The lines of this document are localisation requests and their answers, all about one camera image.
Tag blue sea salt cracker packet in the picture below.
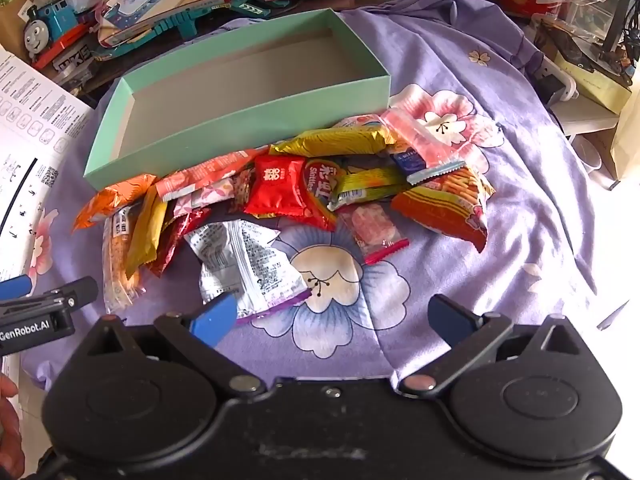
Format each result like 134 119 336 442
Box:
387 142 426 177

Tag purple floral cloth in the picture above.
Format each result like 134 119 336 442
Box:
22 0 640 391

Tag pink white patterned packet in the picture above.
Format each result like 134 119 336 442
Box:
172 178 234 218

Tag orange red long snack packet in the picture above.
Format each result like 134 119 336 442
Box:
156 145 269 202

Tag silver white snack packet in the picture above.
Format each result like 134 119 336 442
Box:
186 220 311 322

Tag orange Winsun snack packet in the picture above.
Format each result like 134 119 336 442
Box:
73 174 157 231

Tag clear pink jelly packet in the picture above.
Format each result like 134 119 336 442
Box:
381 108 465 185

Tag teal toy track bridge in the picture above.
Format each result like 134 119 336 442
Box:
92 0 292 62

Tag blue Thomas toy train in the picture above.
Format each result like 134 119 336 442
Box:
23 0 96 73

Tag yellow gold long snack bag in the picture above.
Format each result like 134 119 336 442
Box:
269 125 397 158

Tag red Skittles bag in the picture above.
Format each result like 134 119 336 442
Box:
300 158 346 232

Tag small flowery candy packet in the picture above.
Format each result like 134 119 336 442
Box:
228 166 255 214

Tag person's left hand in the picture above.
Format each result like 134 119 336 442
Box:
1 374 25 479

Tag clear orange cracker packet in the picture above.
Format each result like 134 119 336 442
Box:
102 203 145 314

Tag orange chips snack bag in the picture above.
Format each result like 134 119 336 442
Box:
390 167 495 252

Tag red double-happiness candy packet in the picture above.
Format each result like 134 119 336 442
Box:
244 155 306 217

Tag yellow green snack bar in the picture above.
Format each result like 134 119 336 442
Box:
329 166 409 211

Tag white printed instruction sheet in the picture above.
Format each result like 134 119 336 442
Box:
1 49 94 281

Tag small red-edged candy packet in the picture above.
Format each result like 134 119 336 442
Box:
338 203 409 264

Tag pink blue wafer packet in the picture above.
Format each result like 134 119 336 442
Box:
334 114 383 128

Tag white power strip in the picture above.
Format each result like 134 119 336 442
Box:
529 53 579 106

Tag dark red Surely Love packet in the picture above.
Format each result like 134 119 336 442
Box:
146 207 213 278

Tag yellow barcode snack bar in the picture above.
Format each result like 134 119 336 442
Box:
125 185 167 278

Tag mint green cardboard box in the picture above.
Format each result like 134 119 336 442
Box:
84 9 390 190

